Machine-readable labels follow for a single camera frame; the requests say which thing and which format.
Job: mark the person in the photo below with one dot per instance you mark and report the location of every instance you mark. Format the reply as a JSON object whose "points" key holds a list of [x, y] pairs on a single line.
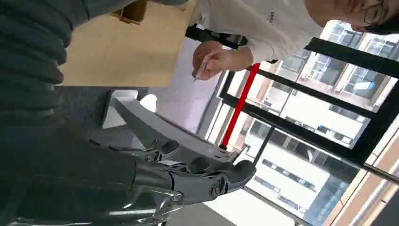
{"points": [[274, 21]]}

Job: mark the person's glasses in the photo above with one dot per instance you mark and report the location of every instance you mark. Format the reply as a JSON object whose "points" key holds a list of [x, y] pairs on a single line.
{"points": [[375, 12]]}

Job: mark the red pole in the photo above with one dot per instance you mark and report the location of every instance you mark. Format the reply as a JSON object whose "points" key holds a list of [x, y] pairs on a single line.
{"points": [[240, 104]]}

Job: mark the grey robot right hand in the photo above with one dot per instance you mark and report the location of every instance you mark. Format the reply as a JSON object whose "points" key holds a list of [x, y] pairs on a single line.
{"points": [[78, 174]]}

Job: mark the person's hand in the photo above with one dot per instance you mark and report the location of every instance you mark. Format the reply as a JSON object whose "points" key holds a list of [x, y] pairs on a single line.
{"points": [[215, 59]]}

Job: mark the ribbed grey right arm sleeve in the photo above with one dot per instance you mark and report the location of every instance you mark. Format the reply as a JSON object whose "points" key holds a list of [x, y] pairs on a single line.
{"points": [[29, 59]]}

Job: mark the black window frame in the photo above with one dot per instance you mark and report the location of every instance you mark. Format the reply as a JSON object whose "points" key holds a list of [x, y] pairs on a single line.
{"points": [[315, 124]]}

